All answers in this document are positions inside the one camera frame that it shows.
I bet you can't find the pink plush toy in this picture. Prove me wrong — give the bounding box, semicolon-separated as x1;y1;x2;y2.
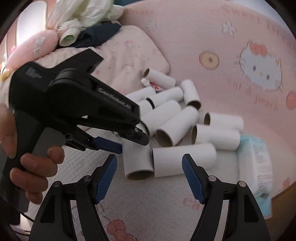
1;30;59;81

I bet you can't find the white paper roll tube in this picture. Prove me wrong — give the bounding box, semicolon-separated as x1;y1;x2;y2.
151;143;218;178
203;112;244;132
147;87;184;108
143;68;176;89
126;86;156;102
141;100;181;138
122;140;154;180
192;125;240;151
156;106;199;147
181;79;201;110

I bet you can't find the person's left hand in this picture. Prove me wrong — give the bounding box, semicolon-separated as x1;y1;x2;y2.
1;104;65;204

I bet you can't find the dark navy clothing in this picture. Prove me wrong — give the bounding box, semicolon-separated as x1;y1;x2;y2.
66;22;121;48

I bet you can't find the light blue tissue pack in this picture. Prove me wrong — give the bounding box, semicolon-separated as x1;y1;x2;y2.
237;135;273;219

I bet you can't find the pink Hello Kitty sofa cover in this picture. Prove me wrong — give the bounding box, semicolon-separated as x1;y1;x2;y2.
23;0;296;241

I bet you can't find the white crumpled clothing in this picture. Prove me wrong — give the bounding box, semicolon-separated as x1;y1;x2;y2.
46;0;124;47

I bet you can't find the small white red tube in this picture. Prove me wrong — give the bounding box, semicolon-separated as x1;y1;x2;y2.
141;78;166;93

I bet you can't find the pink floral pillow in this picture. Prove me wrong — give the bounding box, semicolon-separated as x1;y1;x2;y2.
34;24;171;95

